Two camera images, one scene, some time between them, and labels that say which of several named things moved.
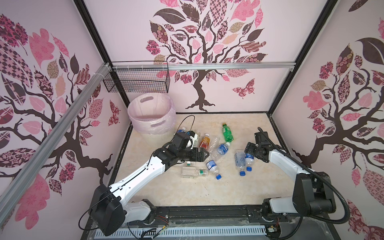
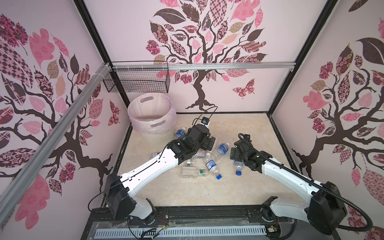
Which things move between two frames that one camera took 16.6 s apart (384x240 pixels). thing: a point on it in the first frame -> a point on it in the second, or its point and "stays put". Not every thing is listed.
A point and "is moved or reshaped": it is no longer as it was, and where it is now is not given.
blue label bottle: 183,130 stays put
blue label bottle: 222,149 stays put
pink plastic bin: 152,113 stays put
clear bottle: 240,158 is moved or reshaped
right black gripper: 249,148 -> 235,157
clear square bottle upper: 189,163 stays put
